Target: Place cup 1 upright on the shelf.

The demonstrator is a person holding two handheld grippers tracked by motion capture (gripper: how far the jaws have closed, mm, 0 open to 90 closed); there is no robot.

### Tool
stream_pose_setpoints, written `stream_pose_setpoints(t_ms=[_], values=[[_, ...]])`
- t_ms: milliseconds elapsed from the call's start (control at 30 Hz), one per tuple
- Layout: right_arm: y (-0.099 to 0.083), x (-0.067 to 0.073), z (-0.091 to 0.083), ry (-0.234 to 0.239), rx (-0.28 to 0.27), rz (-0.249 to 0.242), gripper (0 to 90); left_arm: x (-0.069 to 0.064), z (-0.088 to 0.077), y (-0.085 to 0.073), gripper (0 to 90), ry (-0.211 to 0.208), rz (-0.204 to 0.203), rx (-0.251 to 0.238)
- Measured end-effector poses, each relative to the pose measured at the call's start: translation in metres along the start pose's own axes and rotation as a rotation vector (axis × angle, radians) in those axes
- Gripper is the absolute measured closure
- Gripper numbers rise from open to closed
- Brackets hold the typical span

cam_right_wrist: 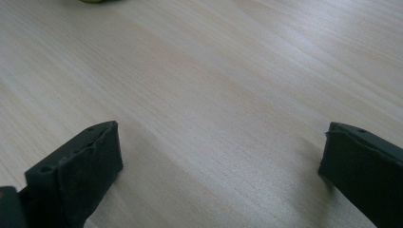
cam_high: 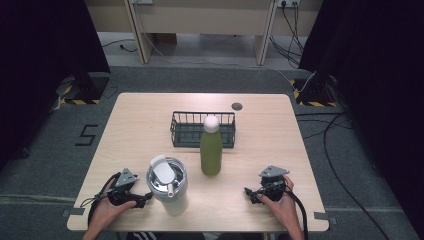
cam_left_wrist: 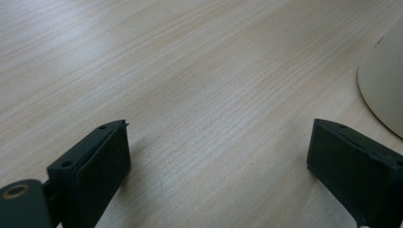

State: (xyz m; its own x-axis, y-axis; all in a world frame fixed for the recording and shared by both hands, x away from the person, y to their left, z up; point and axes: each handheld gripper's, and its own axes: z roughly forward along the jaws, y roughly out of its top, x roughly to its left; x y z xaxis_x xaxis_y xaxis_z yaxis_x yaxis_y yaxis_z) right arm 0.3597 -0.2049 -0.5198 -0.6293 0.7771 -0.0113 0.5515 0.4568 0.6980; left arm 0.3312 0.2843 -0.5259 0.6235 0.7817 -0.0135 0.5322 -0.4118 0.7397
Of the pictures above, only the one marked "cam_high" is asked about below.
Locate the black curtain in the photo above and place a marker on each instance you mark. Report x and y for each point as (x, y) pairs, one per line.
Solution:
(40, 66)
(376, 83)

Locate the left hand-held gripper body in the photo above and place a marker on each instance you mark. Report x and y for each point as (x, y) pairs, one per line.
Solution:
(124, 190)

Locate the grey tape strip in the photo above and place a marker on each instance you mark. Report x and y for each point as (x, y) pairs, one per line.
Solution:
(322, 216)
(76, 211)

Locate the person's right hand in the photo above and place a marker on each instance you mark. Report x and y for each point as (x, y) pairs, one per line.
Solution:
(283, 210)

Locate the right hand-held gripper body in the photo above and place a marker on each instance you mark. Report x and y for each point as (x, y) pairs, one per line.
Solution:
(273, 186)

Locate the person's left hand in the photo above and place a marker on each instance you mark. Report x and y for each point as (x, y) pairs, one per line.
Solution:
(106, 213)

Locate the green bottle with white cap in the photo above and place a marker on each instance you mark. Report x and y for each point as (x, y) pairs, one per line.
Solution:
(211, 150)

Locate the black stand base hazard tape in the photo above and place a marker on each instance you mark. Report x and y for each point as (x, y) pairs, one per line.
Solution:
(90, 88)
(315, 91)

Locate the white wall socket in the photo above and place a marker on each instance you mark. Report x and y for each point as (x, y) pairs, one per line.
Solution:
(288, 2)

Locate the beige desk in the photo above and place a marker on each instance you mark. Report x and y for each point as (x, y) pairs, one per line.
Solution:
(206, 20)

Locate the person's striped black trousers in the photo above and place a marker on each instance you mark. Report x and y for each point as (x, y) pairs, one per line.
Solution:
(141, 236)

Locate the round grey table grommet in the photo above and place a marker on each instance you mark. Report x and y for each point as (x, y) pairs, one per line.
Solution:
(237, 106)

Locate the white tumbler with lid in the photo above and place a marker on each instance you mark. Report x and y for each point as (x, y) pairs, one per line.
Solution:
(168, 186)

